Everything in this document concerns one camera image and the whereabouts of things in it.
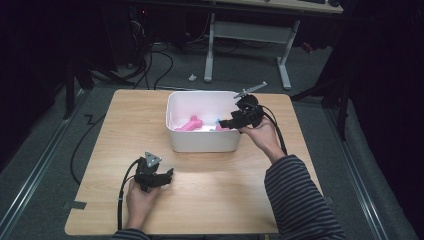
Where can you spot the pink bone-shaped toy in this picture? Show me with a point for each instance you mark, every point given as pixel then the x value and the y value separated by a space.
pixel 191 124

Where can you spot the grey tape strip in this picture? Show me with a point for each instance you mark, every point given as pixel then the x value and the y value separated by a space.
pixel 75 205

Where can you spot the small pink toy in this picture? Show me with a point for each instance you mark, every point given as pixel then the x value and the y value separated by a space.
pixel 220 127

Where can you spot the small white floor object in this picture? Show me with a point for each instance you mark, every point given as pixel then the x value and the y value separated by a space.
pixel 192 77

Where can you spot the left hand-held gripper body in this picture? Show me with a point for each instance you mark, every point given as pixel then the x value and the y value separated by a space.
pixel 148 174

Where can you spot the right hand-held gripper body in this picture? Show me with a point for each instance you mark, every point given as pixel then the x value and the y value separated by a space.
pixel 248 111

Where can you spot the metal floor rail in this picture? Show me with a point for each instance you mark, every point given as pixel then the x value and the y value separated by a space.
pixel 36 173
pixel 356 173

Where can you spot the person's right hand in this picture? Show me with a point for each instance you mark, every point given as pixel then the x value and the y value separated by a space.
pixel 265 136

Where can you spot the white plastic bin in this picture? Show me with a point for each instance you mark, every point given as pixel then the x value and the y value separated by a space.
pixel 200 136

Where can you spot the black metal stand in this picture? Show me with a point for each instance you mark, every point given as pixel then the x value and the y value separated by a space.
pixel 71 86
pixel 340 100

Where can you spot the desk with white metal legs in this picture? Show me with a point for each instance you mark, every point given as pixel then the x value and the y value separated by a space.
pixel 253 31

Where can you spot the person's left hand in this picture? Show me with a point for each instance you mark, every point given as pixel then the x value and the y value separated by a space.
pixel 140 201

